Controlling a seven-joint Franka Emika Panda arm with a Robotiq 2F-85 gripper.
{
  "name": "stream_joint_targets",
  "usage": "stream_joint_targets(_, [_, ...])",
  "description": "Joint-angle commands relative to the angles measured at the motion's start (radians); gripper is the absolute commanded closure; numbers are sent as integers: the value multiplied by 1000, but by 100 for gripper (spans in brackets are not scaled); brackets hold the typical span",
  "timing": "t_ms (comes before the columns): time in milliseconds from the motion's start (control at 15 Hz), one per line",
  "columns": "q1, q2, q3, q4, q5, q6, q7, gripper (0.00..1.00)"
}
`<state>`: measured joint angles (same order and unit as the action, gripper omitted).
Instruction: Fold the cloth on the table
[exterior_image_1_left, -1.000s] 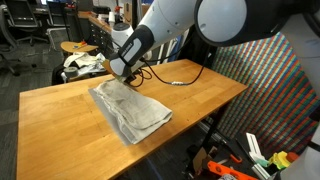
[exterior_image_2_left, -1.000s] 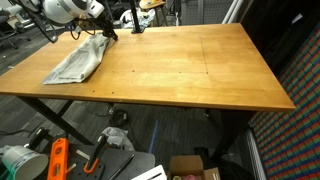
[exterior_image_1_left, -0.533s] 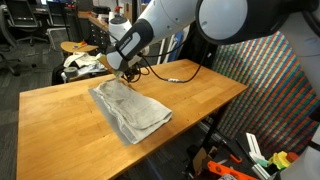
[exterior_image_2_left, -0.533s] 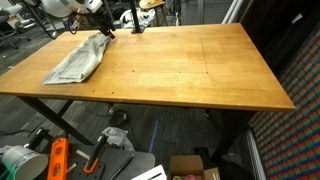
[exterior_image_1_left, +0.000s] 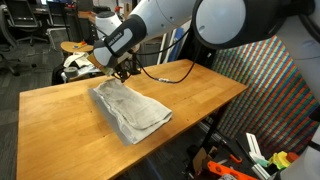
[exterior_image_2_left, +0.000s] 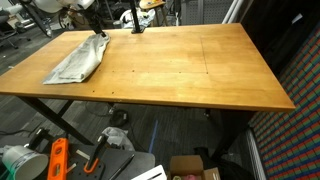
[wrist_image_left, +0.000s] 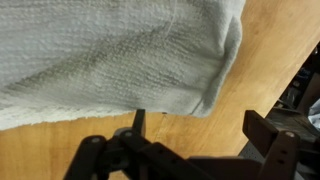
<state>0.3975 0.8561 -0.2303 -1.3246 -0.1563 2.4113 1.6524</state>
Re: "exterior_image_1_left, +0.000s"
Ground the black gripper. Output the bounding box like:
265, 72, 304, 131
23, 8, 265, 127
113, 59, 138, 83

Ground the white cloth towel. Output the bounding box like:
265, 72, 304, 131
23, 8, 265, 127
88, 79, 173, 146

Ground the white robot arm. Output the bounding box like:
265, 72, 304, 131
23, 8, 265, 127
91, 0, 320, 101

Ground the crumpled white cloth pile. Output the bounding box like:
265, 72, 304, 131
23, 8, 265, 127
63, 52, 99, 75

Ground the small round wooden side table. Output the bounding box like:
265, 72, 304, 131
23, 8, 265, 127
60, 41, 93, 53

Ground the black office chair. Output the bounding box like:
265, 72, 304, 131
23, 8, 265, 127
4, 0, 48, 46

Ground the yellow green plastic toy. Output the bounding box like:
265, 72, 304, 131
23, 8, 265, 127
268, 151, 291, 170

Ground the grey duct tape roll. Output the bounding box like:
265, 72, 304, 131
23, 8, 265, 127
64, 67, 78, 78

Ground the black table leg frame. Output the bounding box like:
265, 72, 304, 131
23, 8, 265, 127
185, 104, 228, 174

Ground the orange handled black clamp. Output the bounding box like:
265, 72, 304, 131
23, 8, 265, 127
219, 139, 242, 163

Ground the white aluminium bracket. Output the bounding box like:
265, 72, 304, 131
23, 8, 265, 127
246, 133, 267, 164

